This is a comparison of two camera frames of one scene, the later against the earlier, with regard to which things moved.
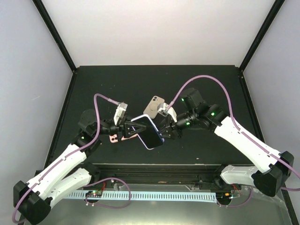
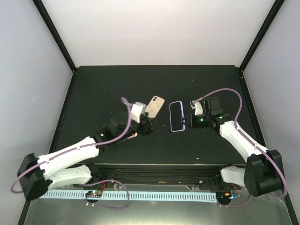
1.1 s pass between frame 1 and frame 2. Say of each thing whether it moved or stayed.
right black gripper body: moved
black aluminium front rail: stayed
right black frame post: stayed
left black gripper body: moved
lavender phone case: moved
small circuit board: stayed
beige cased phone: stayed
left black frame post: stayed
